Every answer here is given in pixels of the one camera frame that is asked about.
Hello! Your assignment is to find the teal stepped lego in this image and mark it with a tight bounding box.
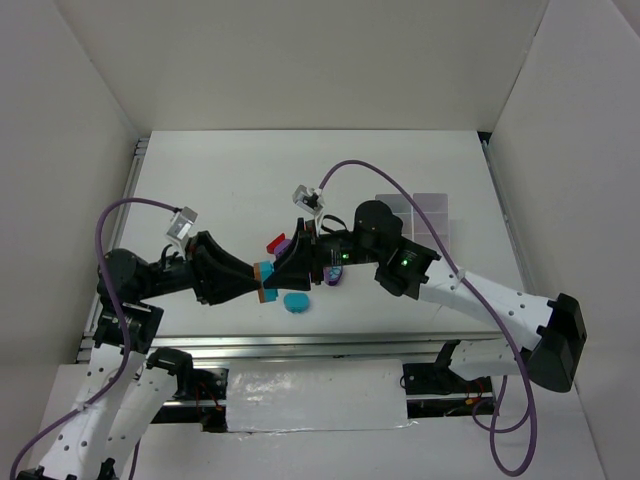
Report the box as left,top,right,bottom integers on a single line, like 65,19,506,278
258,259,280,304

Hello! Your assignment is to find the brown lego plate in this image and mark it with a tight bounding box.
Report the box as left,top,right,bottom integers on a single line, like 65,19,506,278
253,262,266,304

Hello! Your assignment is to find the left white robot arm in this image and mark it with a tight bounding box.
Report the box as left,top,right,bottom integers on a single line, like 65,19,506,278
10,232,260,479

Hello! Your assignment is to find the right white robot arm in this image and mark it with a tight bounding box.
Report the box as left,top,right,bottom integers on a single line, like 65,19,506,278
263,200,587,393

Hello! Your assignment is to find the purple curved lego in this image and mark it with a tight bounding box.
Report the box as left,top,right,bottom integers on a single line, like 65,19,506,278
274,238,291,258

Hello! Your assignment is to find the purple oval flower lego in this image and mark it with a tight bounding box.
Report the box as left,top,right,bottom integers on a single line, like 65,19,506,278
323,266,344,287

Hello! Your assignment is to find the teal rounded lego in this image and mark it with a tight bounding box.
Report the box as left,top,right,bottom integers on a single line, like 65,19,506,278
283,292,311,314

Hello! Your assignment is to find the red curved lego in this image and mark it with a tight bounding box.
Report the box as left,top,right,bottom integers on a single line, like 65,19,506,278
266,233,286,254

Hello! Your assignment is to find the white divided container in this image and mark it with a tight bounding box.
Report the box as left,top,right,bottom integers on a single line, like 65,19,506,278
374,193,451,252

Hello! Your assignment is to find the white foil sheet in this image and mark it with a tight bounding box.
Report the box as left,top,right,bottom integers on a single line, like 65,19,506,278
226,359,409,433

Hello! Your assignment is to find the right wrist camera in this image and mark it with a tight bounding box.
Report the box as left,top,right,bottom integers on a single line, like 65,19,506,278
292,185,325,225

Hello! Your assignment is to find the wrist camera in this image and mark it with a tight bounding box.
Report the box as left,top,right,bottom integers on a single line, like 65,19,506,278
165,207,198,252
292,185,325,225

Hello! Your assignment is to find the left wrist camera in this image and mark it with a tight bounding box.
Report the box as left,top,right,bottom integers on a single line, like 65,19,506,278
165,207,198,252

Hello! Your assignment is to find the aluminium front rail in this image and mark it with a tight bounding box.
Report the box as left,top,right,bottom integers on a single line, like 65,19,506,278
150,332,498,363

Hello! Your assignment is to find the aluminium rail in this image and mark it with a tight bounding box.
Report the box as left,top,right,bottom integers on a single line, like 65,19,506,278
150,332,498,363
477,131,536,294
108,137,150,250

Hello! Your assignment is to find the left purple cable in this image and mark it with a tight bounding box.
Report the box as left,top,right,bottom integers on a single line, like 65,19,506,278
9,197,181,476

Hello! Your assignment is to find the purple cable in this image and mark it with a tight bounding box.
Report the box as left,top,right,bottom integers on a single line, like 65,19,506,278
317,159,539,475
9,197,181,476

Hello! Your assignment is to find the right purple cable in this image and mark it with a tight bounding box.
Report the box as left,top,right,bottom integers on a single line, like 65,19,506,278
317,159,539,475

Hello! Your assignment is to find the left aluminium rail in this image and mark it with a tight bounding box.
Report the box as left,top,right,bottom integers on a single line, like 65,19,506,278
108,137,150,250

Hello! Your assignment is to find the right aluminium rail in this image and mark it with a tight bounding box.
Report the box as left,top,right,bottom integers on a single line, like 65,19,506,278
477,131,536,294

